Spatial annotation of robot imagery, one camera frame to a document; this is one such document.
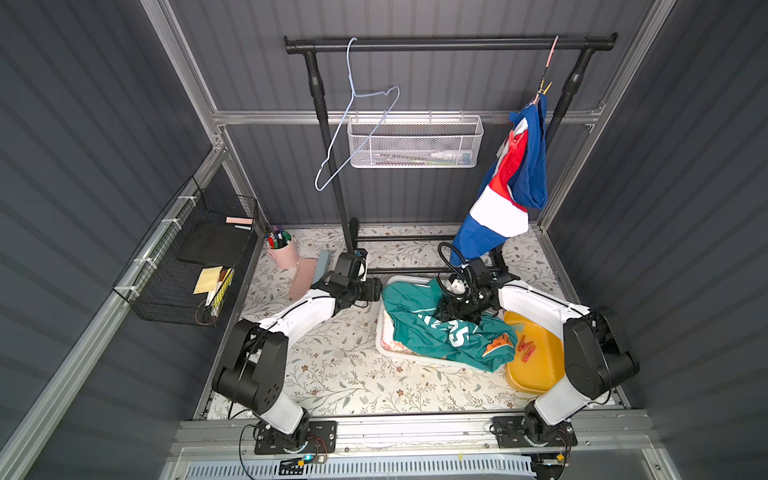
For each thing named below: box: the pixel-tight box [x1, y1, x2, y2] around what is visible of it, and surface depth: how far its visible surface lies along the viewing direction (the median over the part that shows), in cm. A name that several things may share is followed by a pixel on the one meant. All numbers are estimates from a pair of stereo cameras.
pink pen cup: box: [265, 230, 299, 269], surface depth 103 cm
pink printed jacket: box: [381, 310, 420, 356], surface depth 82 cm
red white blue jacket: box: [450, 95, 549, 267], surface depth 71 cm
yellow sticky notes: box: [193, 266, 223, 294], surface depth 74 cm
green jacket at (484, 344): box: [383, 278, 517, 373], surface depth 82 cm
